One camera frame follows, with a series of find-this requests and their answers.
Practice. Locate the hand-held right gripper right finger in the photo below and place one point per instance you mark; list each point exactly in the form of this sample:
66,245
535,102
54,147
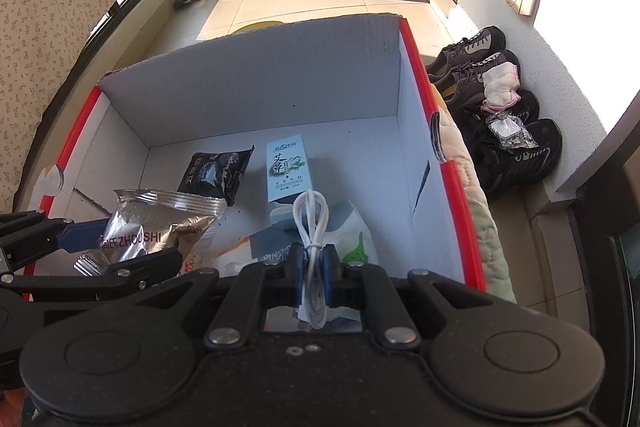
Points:
330,264

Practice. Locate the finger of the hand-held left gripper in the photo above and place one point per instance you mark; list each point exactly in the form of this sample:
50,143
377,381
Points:
145,269
85,234

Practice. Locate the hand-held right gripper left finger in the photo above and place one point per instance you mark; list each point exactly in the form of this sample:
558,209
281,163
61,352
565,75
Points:
296,264

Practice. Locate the white pouch with green leaf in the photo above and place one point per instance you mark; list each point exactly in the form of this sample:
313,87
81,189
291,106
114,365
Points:
350,232

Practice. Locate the silver foil snack packet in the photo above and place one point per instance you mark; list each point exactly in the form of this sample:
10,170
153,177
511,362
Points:
160,217

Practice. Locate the printed white snack packet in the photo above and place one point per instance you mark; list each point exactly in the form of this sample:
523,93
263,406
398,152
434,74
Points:
220,252

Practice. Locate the light blue carton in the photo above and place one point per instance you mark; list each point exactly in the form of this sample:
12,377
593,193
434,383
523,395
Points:
287,172

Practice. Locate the black snack packet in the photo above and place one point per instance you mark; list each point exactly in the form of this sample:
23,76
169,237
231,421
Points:
215,172

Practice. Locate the red cardboard box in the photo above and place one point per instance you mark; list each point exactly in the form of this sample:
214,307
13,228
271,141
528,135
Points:
250,82

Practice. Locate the zigzag patterned quilt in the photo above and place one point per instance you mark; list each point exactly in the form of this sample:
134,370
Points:
480,227

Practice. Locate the floral beige curtain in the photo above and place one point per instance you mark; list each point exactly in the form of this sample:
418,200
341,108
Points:
50,32

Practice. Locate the black sneaker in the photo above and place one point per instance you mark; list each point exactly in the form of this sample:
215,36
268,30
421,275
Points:
525,107
520,162

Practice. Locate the crumpled clear wrapper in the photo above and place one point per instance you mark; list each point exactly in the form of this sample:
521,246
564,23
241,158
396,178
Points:
507,132

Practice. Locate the brown lace-up shoe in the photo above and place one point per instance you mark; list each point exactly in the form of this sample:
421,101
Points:
475,47
465,79

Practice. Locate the yellow plastic stool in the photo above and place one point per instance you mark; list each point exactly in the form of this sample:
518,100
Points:
260,27

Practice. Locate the pink and white cloth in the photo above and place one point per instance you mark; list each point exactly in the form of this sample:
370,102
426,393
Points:
500,89

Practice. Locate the dark-framed glass door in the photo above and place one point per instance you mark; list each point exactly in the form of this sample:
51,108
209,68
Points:
610,282

